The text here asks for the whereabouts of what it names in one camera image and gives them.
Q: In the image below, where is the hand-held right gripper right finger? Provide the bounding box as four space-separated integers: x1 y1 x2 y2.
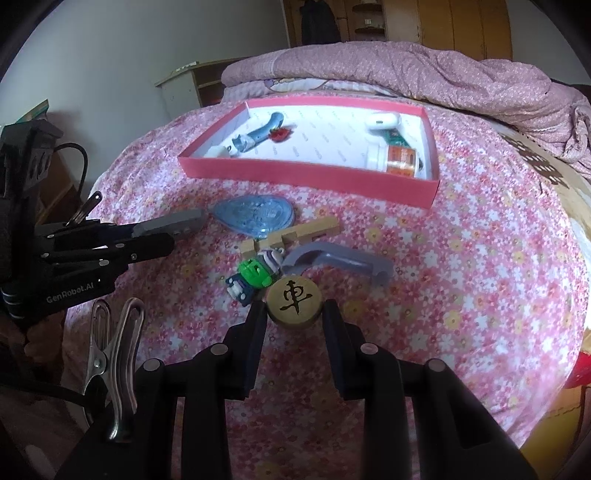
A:
322 299 539 480

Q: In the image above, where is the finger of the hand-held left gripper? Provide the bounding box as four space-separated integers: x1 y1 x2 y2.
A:
42 232 175 278
36 220 154 246

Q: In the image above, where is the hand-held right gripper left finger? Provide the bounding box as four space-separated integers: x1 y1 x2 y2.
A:
55 302 269 480

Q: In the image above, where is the round wooden chess piece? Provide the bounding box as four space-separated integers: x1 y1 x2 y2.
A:
265 275 322 329

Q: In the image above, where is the light blue curved plastic piece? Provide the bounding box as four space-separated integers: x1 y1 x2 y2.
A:
228 112 284 155

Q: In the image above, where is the pink shallow cardboard box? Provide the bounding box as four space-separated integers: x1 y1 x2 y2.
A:
178 99 441 208

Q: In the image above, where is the white plastic bottle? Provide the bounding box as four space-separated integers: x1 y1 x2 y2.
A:
367 143 419 175

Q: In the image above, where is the white oblong plastic case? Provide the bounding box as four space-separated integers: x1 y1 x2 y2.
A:
365 112 402 131

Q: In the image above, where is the green toy figure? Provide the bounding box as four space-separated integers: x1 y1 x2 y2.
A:
226 248 284 306

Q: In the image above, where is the brown wooden dresser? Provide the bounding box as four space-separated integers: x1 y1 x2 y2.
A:
37 148 90 224

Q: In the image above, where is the large rose metal spring clamp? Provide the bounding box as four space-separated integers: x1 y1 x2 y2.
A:
82 298 146 441

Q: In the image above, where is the grey curved plastic piece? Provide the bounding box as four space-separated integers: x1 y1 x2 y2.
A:
281 244 395 284

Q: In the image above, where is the blue translucent plastic disc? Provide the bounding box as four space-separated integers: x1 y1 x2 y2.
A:
213 196 296 240

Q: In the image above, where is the wooden puzzle piece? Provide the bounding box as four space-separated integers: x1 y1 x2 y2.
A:
239 216 341 256

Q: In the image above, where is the pink floral bed sheet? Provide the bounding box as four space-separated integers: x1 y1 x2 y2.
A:
65 90 587 480

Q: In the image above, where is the pale wooden bedside cabinet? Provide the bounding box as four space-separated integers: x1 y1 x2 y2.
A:
154 58 250 125

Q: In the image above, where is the cartoon print pillow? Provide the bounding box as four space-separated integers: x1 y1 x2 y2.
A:
222 76 393 104

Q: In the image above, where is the small green white tube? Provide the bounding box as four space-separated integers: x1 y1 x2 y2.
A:
374 128 407 146

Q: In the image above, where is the tan woven mat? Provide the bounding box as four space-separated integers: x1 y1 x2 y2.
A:
485 117 591 222

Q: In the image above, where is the dark hanging coat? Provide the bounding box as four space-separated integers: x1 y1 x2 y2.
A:
299 0 340 47

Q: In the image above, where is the pink patterned quilt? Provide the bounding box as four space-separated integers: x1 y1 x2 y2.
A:
222 41 591 174

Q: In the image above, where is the wooden wardrobe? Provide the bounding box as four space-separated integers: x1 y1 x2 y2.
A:
281 0 515 61

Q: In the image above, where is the black braided cable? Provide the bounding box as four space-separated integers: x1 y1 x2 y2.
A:
53 142 90 204

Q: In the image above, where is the black smooth cable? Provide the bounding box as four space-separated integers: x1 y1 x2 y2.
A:
0 378 93 416

